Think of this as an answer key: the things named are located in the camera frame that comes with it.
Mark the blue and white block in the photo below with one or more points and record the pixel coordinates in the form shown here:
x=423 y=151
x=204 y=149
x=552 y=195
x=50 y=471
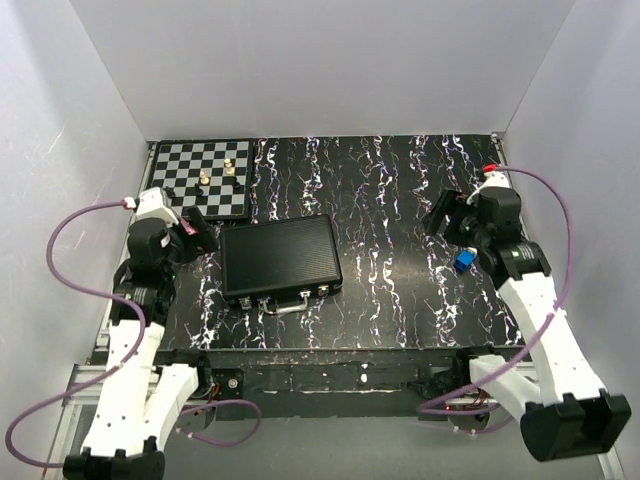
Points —
x=465 y=259

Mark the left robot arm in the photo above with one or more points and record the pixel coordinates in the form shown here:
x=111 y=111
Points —
x=134 y=419

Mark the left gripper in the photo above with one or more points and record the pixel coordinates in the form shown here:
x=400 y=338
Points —
x=199 y=244

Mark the pink wedge box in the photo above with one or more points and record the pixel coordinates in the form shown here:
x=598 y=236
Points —
x=188 y=228

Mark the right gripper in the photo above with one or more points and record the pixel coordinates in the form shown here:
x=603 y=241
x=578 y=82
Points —
x=447 y=205

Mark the small chess piece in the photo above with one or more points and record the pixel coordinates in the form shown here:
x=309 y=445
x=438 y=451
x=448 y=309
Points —
x=171 y=192

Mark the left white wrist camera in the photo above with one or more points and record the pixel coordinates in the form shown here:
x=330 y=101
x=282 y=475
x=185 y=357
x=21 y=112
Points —
x=151 y=203

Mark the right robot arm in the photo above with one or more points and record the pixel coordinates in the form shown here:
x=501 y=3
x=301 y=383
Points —
x=562 y=407

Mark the black poker chip case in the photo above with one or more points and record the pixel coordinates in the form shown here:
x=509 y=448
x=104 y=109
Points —
x=279 y=260

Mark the checkerboard mat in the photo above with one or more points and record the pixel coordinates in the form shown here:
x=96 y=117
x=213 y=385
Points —
x=214 y=176

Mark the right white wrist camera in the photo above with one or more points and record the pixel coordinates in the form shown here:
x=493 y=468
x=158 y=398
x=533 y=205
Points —
x=493 y=177

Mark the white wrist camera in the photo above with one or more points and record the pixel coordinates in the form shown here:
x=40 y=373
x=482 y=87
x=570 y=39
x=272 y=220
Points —
x=493 y=177
x=151 y=203

